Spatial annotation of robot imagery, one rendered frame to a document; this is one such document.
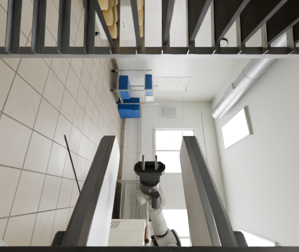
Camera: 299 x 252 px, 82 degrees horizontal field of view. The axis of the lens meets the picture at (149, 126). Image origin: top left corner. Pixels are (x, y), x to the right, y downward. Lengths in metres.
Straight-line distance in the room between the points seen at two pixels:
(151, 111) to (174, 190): 2.56
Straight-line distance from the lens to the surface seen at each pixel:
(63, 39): 0.75
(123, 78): 4.25
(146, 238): 2.49
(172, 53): 0.67
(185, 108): 5.92
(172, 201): 5.18
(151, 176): 0.71
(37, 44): 0.79
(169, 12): 0.54
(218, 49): 0.71
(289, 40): 0.83
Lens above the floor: 0.91
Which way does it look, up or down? level
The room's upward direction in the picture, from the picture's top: 90 degrees clockwise
